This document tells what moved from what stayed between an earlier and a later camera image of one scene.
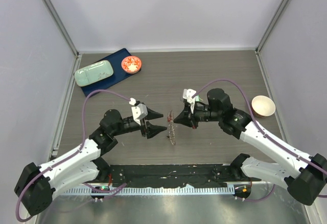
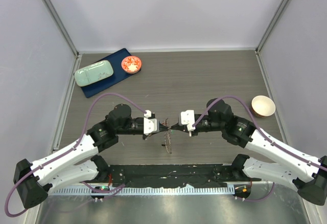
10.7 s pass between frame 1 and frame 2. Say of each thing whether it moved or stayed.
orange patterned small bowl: stayed
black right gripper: moved
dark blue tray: stayed
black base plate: stayed
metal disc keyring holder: moved
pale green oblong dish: stayed
